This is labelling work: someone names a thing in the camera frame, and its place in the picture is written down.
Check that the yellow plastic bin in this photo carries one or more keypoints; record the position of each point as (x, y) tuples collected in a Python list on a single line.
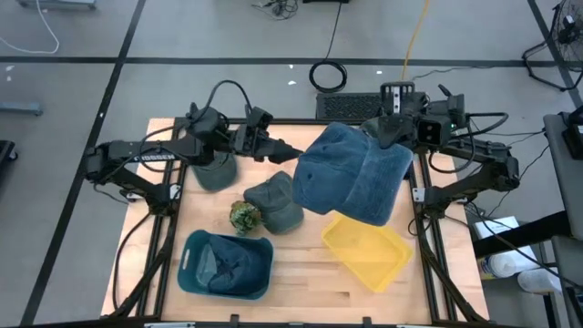
[(369, 255)]

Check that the black beam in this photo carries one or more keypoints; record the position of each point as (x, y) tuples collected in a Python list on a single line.
[(524, 234)]

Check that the medium blue denim cap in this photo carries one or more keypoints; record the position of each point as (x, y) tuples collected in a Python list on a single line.
[(341, 173)]

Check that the grey desk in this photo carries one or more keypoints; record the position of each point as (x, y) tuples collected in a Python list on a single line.
[(558, 182)]

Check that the black keyboard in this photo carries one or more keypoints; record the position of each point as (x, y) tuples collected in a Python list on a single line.
[(346, 107)]

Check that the teal plastic bin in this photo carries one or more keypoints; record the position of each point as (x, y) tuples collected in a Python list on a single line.
[(189, 284)]

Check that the black desk device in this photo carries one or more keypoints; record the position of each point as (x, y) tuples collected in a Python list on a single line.
[(575, 136)]

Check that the grey metal bar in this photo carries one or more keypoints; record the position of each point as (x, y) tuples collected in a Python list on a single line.
[(20, 107)]

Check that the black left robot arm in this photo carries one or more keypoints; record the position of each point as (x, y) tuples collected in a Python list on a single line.
[(150, 152)]

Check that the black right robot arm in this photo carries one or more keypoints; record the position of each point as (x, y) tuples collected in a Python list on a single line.
[(478, 155)]

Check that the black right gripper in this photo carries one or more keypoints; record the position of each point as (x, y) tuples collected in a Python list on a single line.
[(405, 102)]

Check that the camouflage green cap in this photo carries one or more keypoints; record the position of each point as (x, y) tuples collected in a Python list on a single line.
[(246, 218)]

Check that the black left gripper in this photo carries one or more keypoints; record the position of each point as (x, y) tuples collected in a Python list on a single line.
[(248, 143)]

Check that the silver mounting plate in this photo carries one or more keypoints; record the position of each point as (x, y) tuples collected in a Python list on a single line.
[(175, 191), (419, 196)]

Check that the white paper box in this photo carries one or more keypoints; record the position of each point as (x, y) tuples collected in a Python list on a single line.
[(496, 225)]

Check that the black floor fan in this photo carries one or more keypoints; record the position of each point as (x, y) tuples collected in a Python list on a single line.
[(569, 25)]

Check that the white paper towel roll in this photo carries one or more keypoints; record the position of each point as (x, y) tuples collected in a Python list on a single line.
[(512, 264), (539, 281)]

